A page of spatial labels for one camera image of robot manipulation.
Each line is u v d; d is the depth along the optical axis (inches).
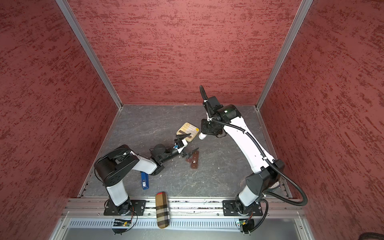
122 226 28.6
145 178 32.0
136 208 29.3
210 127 24.6
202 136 30.4
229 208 29.1
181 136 30.4
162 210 28.0
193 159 35.4
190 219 28.1
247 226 28.0
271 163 16.5
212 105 22.2
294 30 31.1
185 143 27.0
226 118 19.2
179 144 26.3
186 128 40.9
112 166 19.6
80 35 31.7
